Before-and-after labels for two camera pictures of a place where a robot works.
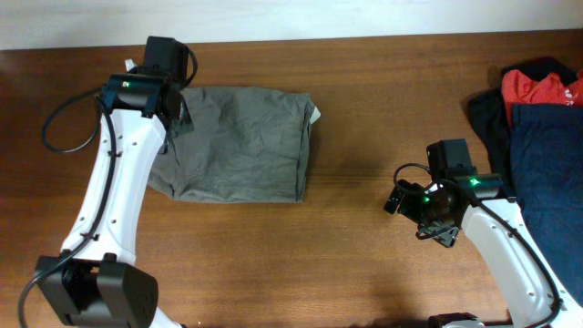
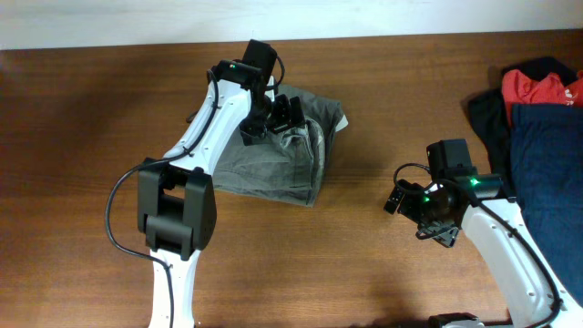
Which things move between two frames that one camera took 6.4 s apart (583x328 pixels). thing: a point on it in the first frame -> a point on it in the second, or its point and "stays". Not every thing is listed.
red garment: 517,88 stays
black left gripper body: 186,124 -> 274,115
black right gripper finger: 444,231 stays
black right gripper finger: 393,200 stays
